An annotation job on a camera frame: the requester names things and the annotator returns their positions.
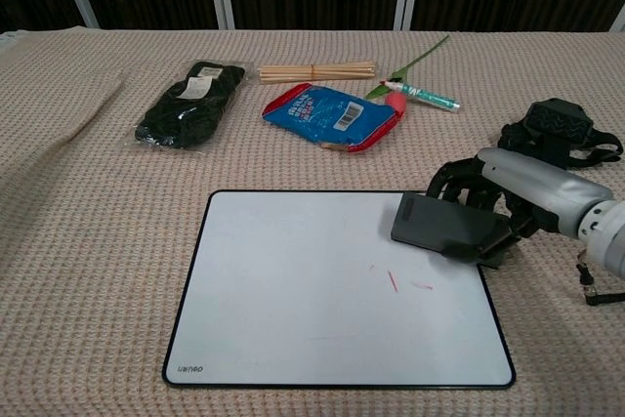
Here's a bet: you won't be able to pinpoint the black wrist brace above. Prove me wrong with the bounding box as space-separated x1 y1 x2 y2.
497 99 624 174

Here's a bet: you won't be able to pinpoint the green whiteboard marker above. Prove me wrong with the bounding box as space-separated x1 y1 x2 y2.
379 78 461 114

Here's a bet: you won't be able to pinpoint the blue and red snack bag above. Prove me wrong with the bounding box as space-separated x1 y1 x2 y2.
262 82 405 154

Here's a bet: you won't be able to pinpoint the white dry-erase board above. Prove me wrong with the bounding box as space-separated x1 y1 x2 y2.
161 189 518 392

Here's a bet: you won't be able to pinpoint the black gloves in plastic bag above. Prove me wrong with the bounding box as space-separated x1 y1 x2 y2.
120 60 249 155

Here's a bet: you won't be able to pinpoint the bundle of wooden sticks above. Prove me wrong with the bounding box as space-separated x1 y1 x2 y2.
257 61 378 85

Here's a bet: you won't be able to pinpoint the beige waffle tablecloth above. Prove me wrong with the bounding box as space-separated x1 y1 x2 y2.
0 28 625 417

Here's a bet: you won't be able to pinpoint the artificial pink tulip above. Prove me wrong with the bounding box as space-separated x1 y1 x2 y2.
364 34 450 118

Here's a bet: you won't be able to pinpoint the grey board eraser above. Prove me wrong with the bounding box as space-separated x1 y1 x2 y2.
390 191 522 265

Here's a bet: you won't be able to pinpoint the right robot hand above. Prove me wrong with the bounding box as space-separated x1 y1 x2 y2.
424 146 616 270

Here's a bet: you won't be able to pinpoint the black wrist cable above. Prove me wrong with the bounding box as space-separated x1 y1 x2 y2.
575 250 625 307

